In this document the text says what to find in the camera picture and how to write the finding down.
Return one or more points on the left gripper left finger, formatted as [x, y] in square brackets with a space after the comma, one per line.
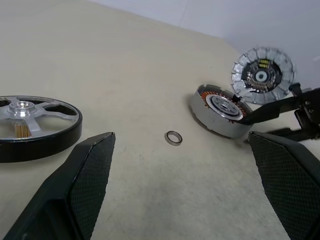
[82, 180]

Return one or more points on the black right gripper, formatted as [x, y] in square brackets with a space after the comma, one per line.
[308, 117]

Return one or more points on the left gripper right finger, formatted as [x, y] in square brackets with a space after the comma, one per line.
[290, 180]

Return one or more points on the black spoked rotor wheel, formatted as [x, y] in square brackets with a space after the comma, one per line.
[62, 140]

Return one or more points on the silver motor housing copper windings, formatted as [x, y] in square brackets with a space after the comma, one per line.
[212, 120]

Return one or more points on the silver finned motor lid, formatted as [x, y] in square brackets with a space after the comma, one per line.
[240, 65]

